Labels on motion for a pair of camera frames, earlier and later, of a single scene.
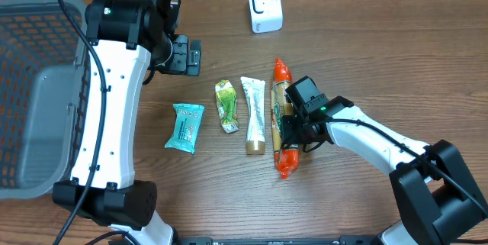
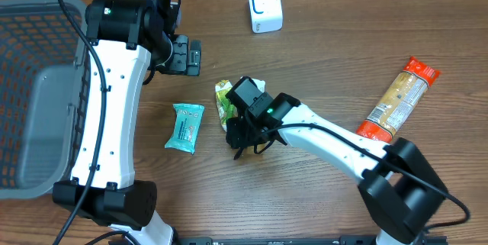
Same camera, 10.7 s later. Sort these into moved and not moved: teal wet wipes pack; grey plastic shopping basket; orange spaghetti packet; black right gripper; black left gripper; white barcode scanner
Moved: orange spaghetti packet; black right gripper
Not moved: grey plastic shopping basket; teal wet wipes pack; black left gripper; white barcode scanner
